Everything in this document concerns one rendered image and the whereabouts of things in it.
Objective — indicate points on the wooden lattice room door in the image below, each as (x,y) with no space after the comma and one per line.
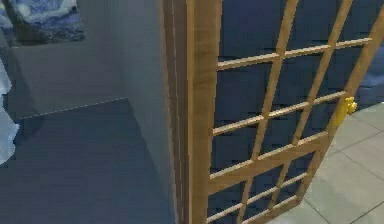
(202,100)

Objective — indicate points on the white cloth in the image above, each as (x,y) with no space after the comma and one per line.
(6,133)

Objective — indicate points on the blue swirl wall painting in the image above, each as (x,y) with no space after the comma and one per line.
(43,20)

